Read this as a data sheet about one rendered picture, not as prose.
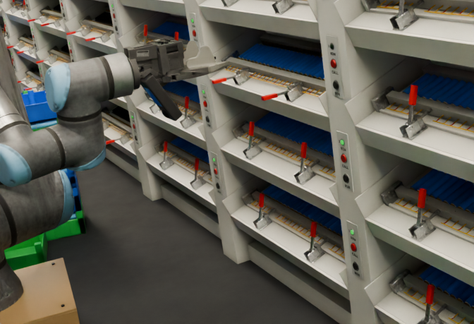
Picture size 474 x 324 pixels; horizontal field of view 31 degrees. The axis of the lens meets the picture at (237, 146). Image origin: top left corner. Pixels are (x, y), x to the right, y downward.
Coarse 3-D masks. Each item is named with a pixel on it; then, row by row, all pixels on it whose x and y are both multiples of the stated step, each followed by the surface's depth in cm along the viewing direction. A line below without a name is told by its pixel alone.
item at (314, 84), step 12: (228, 60) 227; (240, 60) 222; (252, 72) 216; (264, 72) 209; (276, 72) 203; (288, 72) 200; (276, 84) 201; (288, 84) 197; (312, 84) 188; (324, 84) 184
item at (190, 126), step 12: (168, 84) 294; (180, 84) 288; (192, 84) 283; (132, 96) 295; (144, 96) 297; (180, 96) 280; (192, 96) 273; (144, 108) 291; (156, 108) 282; (180, 108) 272; (192, 108) 265; (156, 120) 281; (168, 120) 271; (180, 120) 266; (192, 120) 259; (180, 132) 263; (192, 132) 254; (204, 132) 242; (204, 144) 247
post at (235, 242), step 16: (192, 0) 227; (208, 32) 227; (224, 32) 229; (240, 32) 231; (208, 80) 230; (208, 96) 233; (224, 96) 232; (224, 112) 233; (240, 112) 235; (208, 128) 239; (208, 144) 242; (224, 160) 236; (224, 176) 237; (240, 176) 239; (224, 192) 240; (224, 208) 243; (224, 224) 246; (224, 240) 249; (240, 240) 243; (256, 240) 246; (240, 256) 244
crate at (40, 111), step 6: (42, 90) 290; (24, 96) 289; (36, 96) 290; (42, 96) 290; (24, 102) 290; (36, 102) 290; (42, 102) 271; (30, 108) 271; (36, 108) 271; (42, 108) 272; (48, 108) 272; (30, 114) 271; (36, 114) 272; (42, 114) 272; (48, 114) 273; (54, 114) 273; (30, 120) 272; (36, 120) 272
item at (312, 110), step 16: (256, 32) 232; (272, 32) 227; (224, 48) 229; (240, 48) 231; (256, 80) 212; (240, 96) 216; (256, 96) 206; (304, 96) 190; (320, 96) 174; (288, 112) 194; (304, 112) 186; (320, 112) 180
